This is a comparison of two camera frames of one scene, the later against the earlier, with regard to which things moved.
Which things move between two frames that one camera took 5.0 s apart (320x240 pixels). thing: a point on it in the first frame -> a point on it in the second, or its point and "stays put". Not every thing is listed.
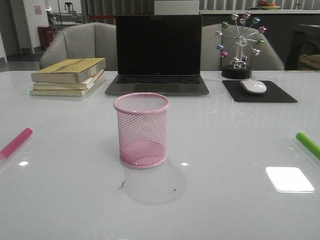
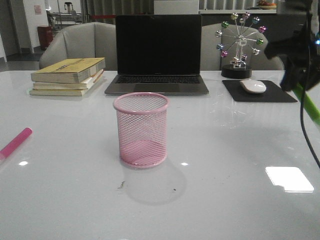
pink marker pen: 14,144 stays put
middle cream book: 84,86 stays put
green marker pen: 308,144 -> 310,106
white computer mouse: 253,86 stays put
